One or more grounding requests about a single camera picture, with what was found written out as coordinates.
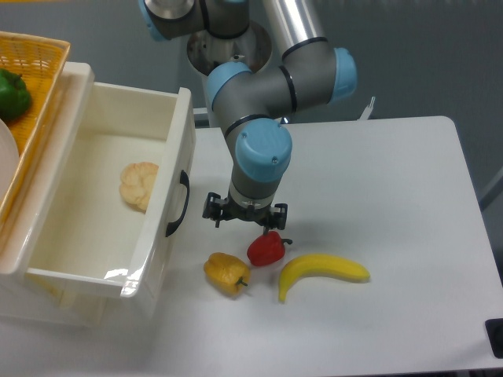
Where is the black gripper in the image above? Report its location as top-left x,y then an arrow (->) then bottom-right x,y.
202,192 -> 288,235

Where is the white top drawer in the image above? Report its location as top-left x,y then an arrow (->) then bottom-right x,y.
28,83 -> 196,317

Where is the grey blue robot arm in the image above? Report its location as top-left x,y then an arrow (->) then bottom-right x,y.
139,1 -> 358,230

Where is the white drawer cabinet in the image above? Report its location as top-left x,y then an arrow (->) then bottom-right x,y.
1,62 -> 106,326

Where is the red bell pepper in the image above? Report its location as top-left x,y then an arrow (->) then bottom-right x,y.
247,231 -> 292,267

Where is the yellow bell pepper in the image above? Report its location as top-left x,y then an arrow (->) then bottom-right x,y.
204,252 -> 251,297

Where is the yellow banana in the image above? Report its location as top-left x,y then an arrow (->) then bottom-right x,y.
277,254 -> 370,303

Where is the beige bread roll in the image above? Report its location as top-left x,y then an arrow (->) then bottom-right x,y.
119,162 -> 159,211

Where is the white plate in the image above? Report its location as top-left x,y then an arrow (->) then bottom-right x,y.
0,121 -> 20,200

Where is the yellow woven basket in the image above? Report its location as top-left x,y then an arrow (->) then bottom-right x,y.
1,31 -> 71,224

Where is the green bell pepper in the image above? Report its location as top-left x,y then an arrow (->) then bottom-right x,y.
1,68 -> 32,123

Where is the black corner object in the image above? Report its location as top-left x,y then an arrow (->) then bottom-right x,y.
485,318 -> 503,359

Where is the white metal bracket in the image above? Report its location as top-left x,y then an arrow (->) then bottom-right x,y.
358,96 -> 376,121

